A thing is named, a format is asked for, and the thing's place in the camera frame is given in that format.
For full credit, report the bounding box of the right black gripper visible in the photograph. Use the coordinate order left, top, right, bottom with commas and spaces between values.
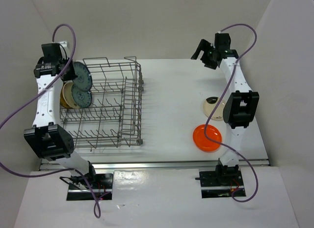
192, 39, 218, 70

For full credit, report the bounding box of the cream floral plate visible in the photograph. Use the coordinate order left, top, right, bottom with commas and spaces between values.
62, 82, 79, 109

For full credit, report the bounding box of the yellow patterned plate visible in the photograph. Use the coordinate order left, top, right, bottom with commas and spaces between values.
60, 90, 70, 109

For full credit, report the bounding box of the blue floral plate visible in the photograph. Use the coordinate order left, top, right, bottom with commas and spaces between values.
73, 61, 93, 91
71, 85, 93, 108

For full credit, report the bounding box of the cream plate with black patch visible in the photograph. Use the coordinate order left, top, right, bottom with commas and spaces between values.
203, 96, 226, 121

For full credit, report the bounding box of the orange plate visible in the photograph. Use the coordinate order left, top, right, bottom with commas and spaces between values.
192, 124, 222, 152

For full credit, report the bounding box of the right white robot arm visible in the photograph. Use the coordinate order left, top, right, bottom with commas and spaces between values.
192, 32, 260, 186

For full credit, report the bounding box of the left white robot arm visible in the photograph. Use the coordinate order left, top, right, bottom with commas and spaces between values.
24, 41, 98, 189

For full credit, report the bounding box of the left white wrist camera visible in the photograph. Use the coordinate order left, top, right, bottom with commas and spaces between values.
59, 41, 68, 49

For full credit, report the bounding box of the grey wire dish rack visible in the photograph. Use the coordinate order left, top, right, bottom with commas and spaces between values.
60, 57, 144, 154

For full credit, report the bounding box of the aluminium rail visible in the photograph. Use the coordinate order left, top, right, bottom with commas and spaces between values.
39, 160, 270, 173

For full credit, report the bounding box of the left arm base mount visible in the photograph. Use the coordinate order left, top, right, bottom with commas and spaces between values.
59, 173, 114, 201

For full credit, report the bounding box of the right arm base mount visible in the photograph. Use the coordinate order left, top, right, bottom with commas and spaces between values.
195, 170, 246, 199

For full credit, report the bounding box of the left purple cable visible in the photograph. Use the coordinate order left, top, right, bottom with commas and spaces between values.
0, 23, 102, 219

